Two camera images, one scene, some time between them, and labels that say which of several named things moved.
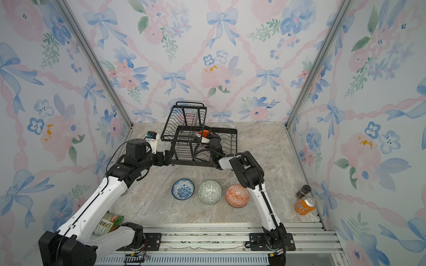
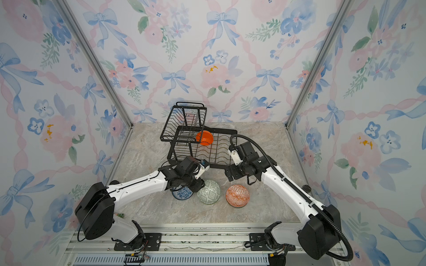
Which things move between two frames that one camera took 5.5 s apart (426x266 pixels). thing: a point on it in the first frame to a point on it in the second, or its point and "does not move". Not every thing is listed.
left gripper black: [167, 157] to [199, 184]
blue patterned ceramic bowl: [183, 189] does not move
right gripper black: [214, 139] to [233, 168]
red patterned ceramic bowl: [237, 196] does not move
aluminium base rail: [227, 244] does not move
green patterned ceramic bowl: [209, 192] does not move
